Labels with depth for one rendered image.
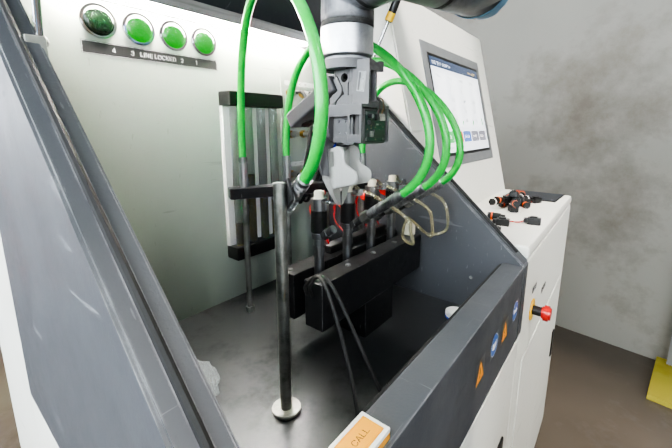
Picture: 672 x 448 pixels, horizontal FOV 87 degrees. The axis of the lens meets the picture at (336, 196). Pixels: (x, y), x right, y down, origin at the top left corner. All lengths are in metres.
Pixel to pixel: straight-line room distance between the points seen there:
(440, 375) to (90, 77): 0.65
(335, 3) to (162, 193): 0.45
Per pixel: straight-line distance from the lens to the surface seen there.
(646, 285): 2.53
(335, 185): 0.53
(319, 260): 0.61
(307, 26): 0.40
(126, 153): 0.71
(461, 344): 0.51
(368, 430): 0.37
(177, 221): 0.76
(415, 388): 0.43
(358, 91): 0.51
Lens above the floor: 1.22
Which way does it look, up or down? 11 degrees down
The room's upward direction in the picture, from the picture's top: straight up
